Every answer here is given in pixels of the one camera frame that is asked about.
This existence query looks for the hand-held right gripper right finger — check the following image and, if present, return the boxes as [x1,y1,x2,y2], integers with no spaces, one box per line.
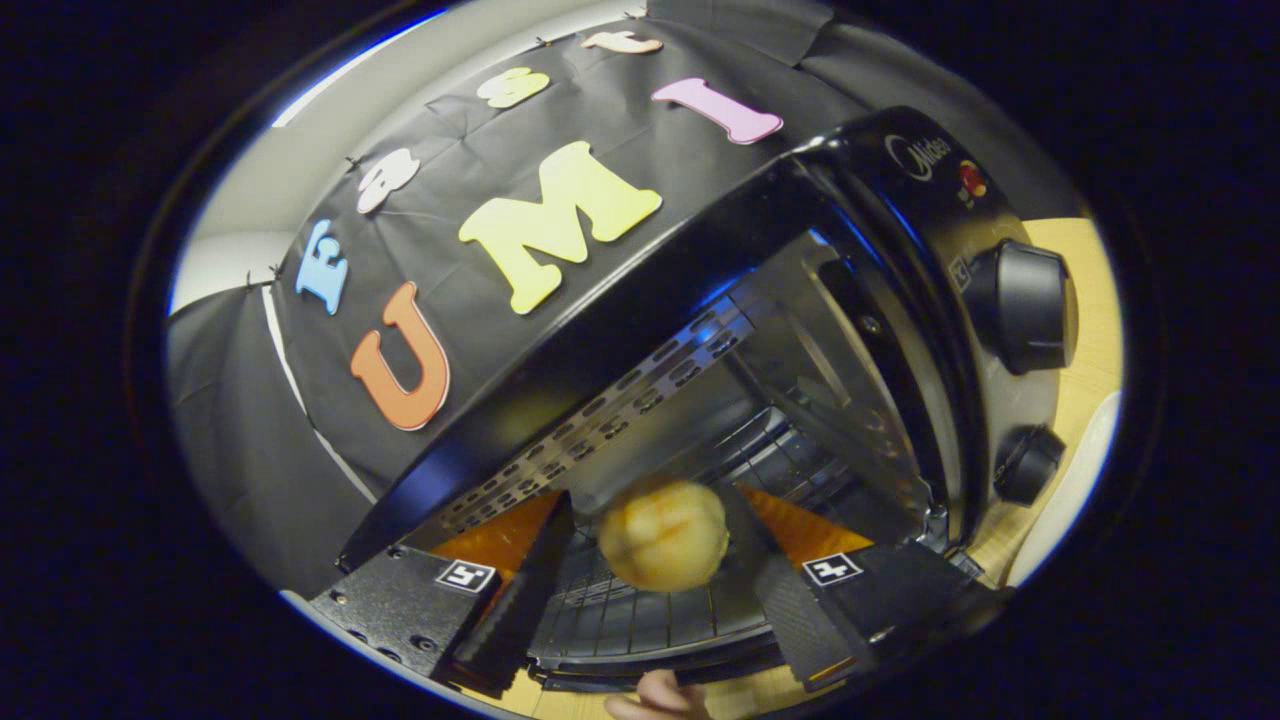
[735,483,1006,693]

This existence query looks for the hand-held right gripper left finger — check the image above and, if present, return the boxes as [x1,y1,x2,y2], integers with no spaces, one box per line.
[308,490,578,698]

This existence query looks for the yellow bread bun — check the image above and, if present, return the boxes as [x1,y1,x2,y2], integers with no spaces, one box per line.
[598,480,731,593]

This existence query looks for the black electric oven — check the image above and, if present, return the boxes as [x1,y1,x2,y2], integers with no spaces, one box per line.
[335,105,1081,696]

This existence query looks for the black oven knob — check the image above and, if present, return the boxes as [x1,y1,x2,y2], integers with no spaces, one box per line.
[993,425,1067,507]
[965,240,1079,377]

